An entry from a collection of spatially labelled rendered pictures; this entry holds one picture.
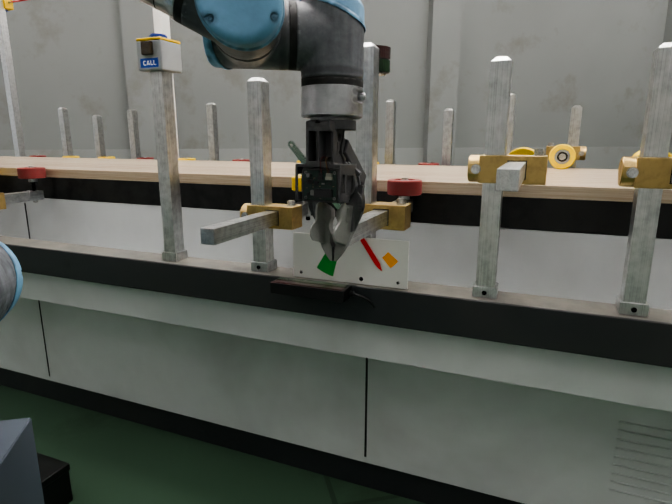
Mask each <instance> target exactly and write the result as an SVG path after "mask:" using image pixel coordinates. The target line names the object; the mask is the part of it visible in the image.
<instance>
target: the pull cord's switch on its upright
mask: <svg viewBox="0 0 672 504"><path fill-rule="evenodd" d="M10 1H13V0H0V55H1V62H2V69H3V75H4V82H5V89H6V96H7V103H8V110H9V117H10V124H11V131H12V137H13V144H14V151H15V157H26V153H25V146H24V139H23V132H22V124H21V117H20V110H19V103H18V96H17V89H16V82H15V75H14V67H13V60H12V53H11V46H10V39H9V32H8V25H7V18H6V12H8V11H10V10H14V8H13V3H11V2H10Z"/></svg>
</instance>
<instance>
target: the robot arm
mask: <svg viewBox="0 0 672 504"><path fill-rule="evenodd" d="M139 1H141V2H143V3H145V4H147V5H149V6H151V7H153V8H155V9H157V10H158V11H160V12H162V13H164V14H166V15H168V16H169V17H170V18H171V19H172V20H173V21H176V22H177V23H179V24H181V25H183V26H185V27H186V28H188V29H190V30H192V31H194V32H196V33H198V34H200V35H202V37H203V45H204V50H205V54H206V56H207V60H208V62H209V63H210V64H211V65H212V66H214V67H217V68H223V69H225V70H231V69H259V70H286V71H288V70H289V71H301V116H302V118H305V119H310V120H308V121H306V163H305V164H295V200H301V199H302V200H303V201H304V202H308V206H309V209H310V212H311V214H312V216H313V217H314V219H315V222H314V223H313V225H312V226H311V228H310V237H311V239H312V240H313V241H317V242H320V243H321V246H322V248H323V250H324V252H325V254H326V255H327V257H328V258H329V260H330V261H337V260H338V259H339V258H340V257H341V256H342V254H343V253H344V252H345V250H346V248H347V247H348V245H349V243H350V241H351V239H352V237H353V234H354V232H355V230H356V229H357V226H358V224H359V222H360V219H361V217H362V215H363V212H364V208H365V196H364V188H365V185H364V183H365V179H366V174H365V172H364V170H363V168H362V166H361V164H360V162H359V160H358V158H357V156H356V154H355V152H354V150H353V148H352V146H351V144H350V142H349V140H347V139H345V138H344V134H345V131H355V130H356V121H353V120H357V119H361V118H362V117H363V100H365V99H366V94H365V93H363V73H364V33H365V32H366V27H365V24H364V6H363V4H362V2H361V1H360V0H300V1H284V0H139ZM298 174H301V192H298ZM328 203H341V206H340V208H339V209H338V210H337V211H336V219H337V224H336V226H335V228H334V230H333V220H334V218H335V209H334V208H333V207H332V206H330V205H329V204H328ZM345 203H346V204H345ZM335 243H336V245H335ZM21 270H22V269H21V266H20V264H19V261H18V259H17V258H16V256H15V255H14V253H13V252H12V251H11V250H10V249H9V248H8V247H7V246H6V245H5V244H3V243H2V242H0V321H1V320H2V319H3V318H4V317H5V316H6V315H7V314H8V312H10V310H11V309H12V308H13V307H14V306H15V304H16V303H17V301H18V299H19V297H20V295H21V291H22V287H23V276H22V272H21Z"/></svg>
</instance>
